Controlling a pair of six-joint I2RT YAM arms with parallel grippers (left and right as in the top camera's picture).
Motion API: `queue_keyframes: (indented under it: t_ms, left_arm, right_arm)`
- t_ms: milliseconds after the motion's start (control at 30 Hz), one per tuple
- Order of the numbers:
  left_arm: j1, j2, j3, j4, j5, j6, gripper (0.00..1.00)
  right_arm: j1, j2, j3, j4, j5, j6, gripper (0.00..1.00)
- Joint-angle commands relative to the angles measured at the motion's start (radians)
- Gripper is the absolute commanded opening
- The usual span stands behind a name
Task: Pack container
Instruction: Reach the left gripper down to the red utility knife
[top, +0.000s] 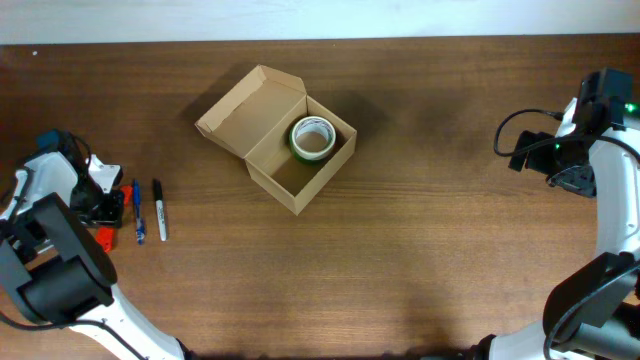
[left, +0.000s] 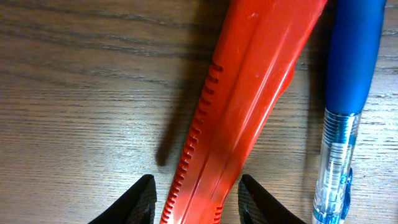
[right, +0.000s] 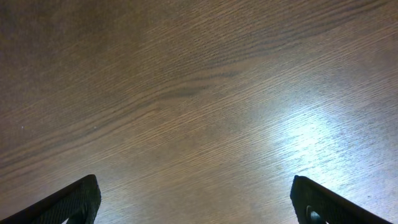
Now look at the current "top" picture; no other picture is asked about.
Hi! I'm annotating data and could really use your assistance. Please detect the red utility knife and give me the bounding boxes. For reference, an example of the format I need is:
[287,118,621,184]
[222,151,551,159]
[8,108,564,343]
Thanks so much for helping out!
[94,185,133,253]

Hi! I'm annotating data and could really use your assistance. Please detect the blue ballpoint pen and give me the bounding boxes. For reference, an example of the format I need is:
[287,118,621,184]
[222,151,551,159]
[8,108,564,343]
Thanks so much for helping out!
[132,179,146,245]

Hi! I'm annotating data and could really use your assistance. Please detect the brown cardboard box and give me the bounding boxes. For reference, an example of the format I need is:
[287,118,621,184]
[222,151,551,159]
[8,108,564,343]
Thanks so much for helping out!
[195,65,357,214]

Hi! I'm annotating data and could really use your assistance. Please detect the green tape roll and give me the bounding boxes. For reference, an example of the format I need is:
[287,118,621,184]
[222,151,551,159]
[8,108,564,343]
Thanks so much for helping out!
[289,132,335,164]

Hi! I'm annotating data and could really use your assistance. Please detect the white masking tape roll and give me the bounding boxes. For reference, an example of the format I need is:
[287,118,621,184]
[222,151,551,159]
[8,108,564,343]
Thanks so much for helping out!
[290,116,337,163]

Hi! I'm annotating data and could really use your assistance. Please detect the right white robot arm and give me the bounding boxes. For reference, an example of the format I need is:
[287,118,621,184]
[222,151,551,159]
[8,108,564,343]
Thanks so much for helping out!
[436,68,639,360]

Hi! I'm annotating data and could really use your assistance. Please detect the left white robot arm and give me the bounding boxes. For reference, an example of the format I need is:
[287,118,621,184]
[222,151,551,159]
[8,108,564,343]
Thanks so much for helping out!
[1,129,196,359]

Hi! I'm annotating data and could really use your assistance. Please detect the black and white marker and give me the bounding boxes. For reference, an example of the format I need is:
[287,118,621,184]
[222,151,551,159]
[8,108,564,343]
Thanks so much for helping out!
[152,178,168,242]

